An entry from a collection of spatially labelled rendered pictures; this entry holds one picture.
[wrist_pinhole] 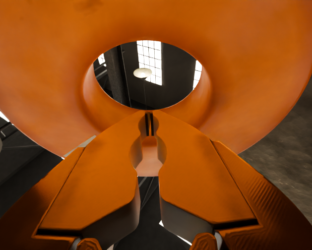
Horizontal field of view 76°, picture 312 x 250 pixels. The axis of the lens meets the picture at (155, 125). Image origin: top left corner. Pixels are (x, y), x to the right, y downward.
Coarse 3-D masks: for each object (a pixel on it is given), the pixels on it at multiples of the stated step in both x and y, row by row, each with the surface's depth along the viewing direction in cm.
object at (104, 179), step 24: (144, 120) 11; (96, 144) 9; (120, 144) 9; (96, 168) 8; (120, 168) 8; (72, 192) 7; (96, 192) 7; (120, 192) 7; (48, 216) 6; (72, 216) 6; (96, 216) 6; (120, 216) 6
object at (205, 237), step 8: (88, 240) 5; (96, 240) 5; (200, 240) 5; (208, 240) 5; (80, 248) 5; (88, 248) 5; (96, 248) 5; (192, 248) 5; (200, 248) 5; (208, 248) 5; (216, 248) 5
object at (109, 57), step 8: (112, 48) 426; (120, 48) 431; (104, 56) 430; (112, 56) 418; (120, 56) 447; (112, 64) 433; (120, 64) 464; (112, 72) 450; (120, 72) 477; (112, 80) 469; (120, 80) 488; (112, 88) 489; (120, 88) 500; (120, 96) 492; (128, 96) 524; (128, 104) 547
